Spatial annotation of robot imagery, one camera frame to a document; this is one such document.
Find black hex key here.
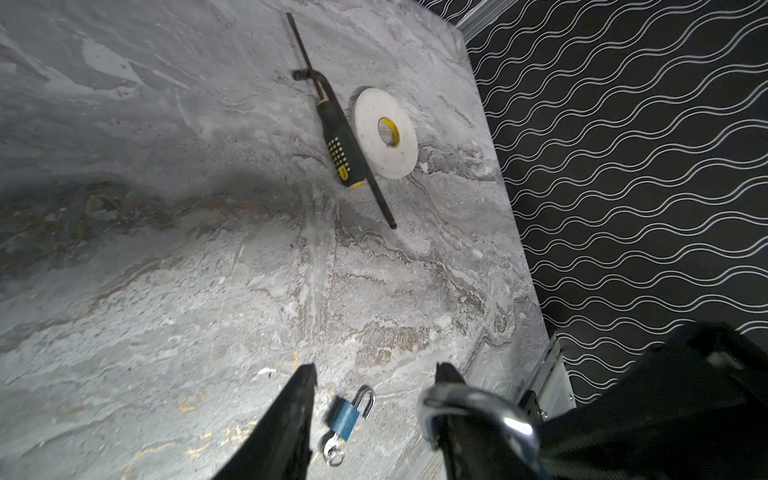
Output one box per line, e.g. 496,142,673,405
291,69,397,229

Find large blue padlock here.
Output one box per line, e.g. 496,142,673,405
417,382,551,479

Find white tape roll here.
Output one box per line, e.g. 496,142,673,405
351,88,418,180

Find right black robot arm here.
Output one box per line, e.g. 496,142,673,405
538,323,767,479

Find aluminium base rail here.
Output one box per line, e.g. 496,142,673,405
517,336,577,424

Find black yellow screwdriver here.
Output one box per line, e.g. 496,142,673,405
286,12,366,188

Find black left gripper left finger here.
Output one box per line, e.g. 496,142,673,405
215,363,317,479

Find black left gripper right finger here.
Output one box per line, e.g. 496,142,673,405
435,362,528,479

